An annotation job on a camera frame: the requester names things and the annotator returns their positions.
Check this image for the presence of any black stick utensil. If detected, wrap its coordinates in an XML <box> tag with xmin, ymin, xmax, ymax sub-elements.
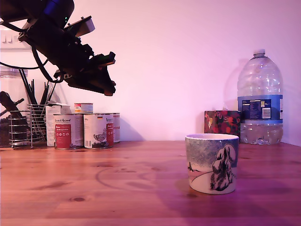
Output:
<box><xmin>40</xmin><ymin>81</ymin><xmax>48</xmax><ymax>105</ymax></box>
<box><xmin>31</xmin><ymin>79</ymin><xmax>38</xmax><ymax>105</ymax></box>
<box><xmin>44</xmin><ymin>81</ymin><xmax>58</xmax><ymax>105</ymax></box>
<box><xmin>18</xmin><ymin>69</ymin><xmax>38</xmax><ymax>105</ymax></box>

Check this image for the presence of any white wall switch plate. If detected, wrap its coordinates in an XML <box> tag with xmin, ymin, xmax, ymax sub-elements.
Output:
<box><xmin>0</xmin><ymin>25</ymin><xmax>32</xmax><ymax>50</ymax></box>

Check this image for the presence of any chrome wire utensil rack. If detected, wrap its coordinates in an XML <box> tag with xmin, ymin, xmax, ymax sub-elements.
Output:
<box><xmin>8</xmin><ymin>103</ymin><xmax>48</xmax><ymax>149</ymax></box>

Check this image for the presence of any small flat tin can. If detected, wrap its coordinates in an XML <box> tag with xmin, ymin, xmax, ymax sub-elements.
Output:
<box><xmin>74</xmin><ymin>102</ymin><xmax>94</xmax><ymax>114</ymax></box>

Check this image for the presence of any white cardboard box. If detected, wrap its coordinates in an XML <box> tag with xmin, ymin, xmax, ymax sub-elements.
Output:
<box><xmin>45</xmin><ymin>103</ymin><xmax>72</xmax><ymax>147</ymax></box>

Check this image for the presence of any dark floral print box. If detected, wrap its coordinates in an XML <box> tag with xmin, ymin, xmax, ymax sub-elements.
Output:
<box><xmin>204</xmin><ymin>110</ymin><xmax>242</xmax><ymax>143</ymax></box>

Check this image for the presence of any pet food can chicken print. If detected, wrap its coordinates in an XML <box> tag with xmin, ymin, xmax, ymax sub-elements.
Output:
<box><xmin>83</xmin><ymin>113</ymin><xmax>115</xmax><ymax>149</ymax></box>

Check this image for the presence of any pale grey camera box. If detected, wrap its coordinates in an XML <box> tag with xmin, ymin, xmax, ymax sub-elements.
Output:
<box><xmin>64</xmin><ymin>16</ymin><xmax>96</xmax><ymax>38</ymax></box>

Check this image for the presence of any ceramic cup winter tree painting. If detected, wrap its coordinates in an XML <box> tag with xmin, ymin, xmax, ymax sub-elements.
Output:
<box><xmin>184</xmin><ymin>133</ymin><xmax>240</xmax><ymax>195</ymax></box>

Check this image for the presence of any large clear water bottle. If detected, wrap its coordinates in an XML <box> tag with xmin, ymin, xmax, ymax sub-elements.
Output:
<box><xmin>237</xmin><ymin>48</ymin><xmax>284</xmax><ymax>145</ymax></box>

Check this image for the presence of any black cable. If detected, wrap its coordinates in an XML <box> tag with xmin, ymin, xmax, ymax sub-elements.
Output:
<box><xmin>0</xmin><ymin>21</ymin><xmax>28</xmax><ymax>33</ymax></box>
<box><xmin>0</xmin><ymin>58</ymin><xmax>49</xmax><ymax>70</ymax></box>
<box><xmin>32</xmin><ymin>47</ymin><xmax>63</xmax><ymax>83</ymax></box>

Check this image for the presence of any dark wooden utensil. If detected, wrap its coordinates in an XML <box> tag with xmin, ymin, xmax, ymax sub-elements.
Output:
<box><xmin>0</xmin><ymin>90</ymin><xmax>25</xmax><ymax>120</ymax></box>

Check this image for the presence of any clear glass storage jar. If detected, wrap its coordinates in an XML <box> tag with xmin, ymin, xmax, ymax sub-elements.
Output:
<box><xmin>0</xmin><ymin>65</ymin><xmax>29</xmax><ymax>148</ymax></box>

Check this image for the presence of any pet food can red label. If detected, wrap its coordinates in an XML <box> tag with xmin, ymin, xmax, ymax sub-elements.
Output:
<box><xmin>53</xmin><ymin>113</ymin><xmax>85</xmax><ymax>150</ymax></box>

